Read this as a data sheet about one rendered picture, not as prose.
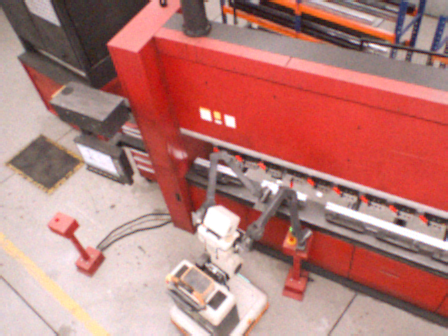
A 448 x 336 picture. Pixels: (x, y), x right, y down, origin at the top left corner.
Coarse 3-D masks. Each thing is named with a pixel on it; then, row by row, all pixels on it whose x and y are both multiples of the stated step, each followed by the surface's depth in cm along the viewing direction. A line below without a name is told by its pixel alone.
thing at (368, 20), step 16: (304, 0) 465; (320, 0) 460; (336, 0) 461; (352, 0) 454; (368, 0) 453; (384, 0) 449; (400, 0) 441; (352, 16) 440; (368, 16) 434; (384, 16) 437
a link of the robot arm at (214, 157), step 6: (210, 156) 338; (216, 156) 335; (210, 162) 338; (216, 162) 337; (210, 168) 338; (216, 168) 339; (210, 174) 339; (216, 174) 341; (210, 180) 340; (210, 186) 341; (210, 192) 342; (210, 198) 340; (210, 204) 341
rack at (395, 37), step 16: (224, 0) 541; (272, 0) 489; (288, 0) 477; (224, 16) 557; (240, 16) 538; (320, 16) 462; (336, 16) 451; (400, 16) 405; (416, 16) 441; (288, 32) 505; (368, 32) 437; (384, 32) 427; (400, 32) 415; (416, 32) 459
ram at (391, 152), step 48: (192, 96) 339; (240, 96) 313; (288, 96) 292; (240, 144) 355; (288, 144) 327; (336, 144) 303; (384, 144) 283; (432, 144) 266; (384, 192) 316; (432, 192) 294
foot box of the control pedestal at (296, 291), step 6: (300, 270) 426; (288, 276) 423; (306, 276) 421; (288, 282) 419; (294, 282) 419; (306, 282) 426; (288, 288) 422; (294, 288) 416; (300, 288) 415; (306, 288) 426; (282, 294) 425; (288, 294) 424; (294, 294) 423; (300, 294) 421; (300, 300) 419
